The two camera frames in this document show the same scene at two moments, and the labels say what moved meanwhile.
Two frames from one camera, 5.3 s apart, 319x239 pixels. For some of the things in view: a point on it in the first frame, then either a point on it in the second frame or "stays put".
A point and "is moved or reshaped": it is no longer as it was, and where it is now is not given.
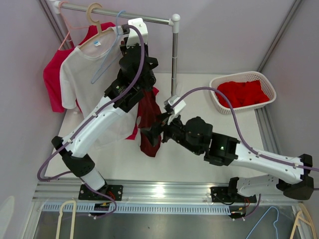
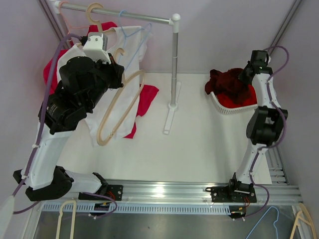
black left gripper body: (124, 47) to (106, 76)
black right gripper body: (175, 131) to (242, 77)
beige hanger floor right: (302, 208) stays put
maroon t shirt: (149, 110) to (228, 83)
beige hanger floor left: (60, 216) stays put
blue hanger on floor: (273, 223) stays put
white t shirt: (89, 74) is moved or reshaped
